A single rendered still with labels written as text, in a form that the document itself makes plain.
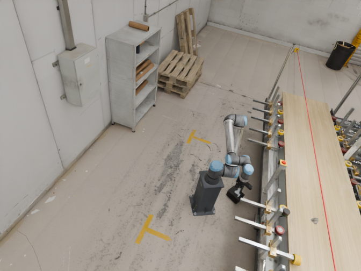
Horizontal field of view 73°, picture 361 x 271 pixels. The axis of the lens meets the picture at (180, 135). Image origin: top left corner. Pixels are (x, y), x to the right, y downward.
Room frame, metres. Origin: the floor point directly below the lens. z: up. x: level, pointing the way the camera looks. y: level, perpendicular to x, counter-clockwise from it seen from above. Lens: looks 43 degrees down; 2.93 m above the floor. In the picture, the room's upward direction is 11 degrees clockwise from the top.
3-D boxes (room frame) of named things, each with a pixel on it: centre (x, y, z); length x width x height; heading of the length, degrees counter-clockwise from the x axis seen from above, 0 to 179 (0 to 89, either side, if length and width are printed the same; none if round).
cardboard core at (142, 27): (3.63, 0.90, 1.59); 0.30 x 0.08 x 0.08; 77
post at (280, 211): (1.24, -0.99, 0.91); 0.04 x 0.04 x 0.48; 81
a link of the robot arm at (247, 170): (1.51, -0.67, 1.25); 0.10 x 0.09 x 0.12; 4
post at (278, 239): (0.99, -0.95, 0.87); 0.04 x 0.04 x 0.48; 81
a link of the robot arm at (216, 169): (1.87, -0.48, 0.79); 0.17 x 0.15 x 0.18; 94
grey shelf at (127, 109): (3.52, 0.92, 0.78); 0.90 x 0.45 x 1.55; 167
